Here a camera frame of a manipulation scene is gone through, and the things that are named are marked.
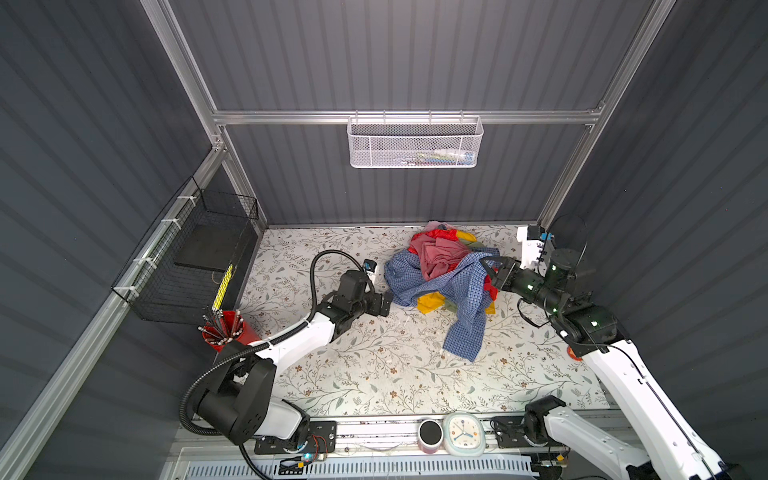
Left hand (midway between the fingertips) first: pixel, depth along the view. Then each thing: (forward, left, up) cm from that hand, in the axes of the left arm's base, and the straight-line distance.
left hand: (379, 291), depth 88 cm
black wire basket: (-4, +49, +16) cm, 51 cm away
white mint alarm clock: (-37, -19, -9) cm, 42 cm away
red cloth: (+20, -26, +2) cm, 33 cm away
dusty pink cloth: (+7, -17, +8) cm, 20 cm away
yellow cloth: (+2, -19, -11) cm, 22 cm away
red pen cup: (-9, +42, -1) cm, 43 cm away
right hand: (-8, -24, +23) cm, 34 cm away
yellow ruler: (-9, +37, +16) cm, 41 cm away
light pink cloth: (+35, -23, -7) cm, 42 cm away
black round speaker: (-37, -11, -7) cm, 39 cm away
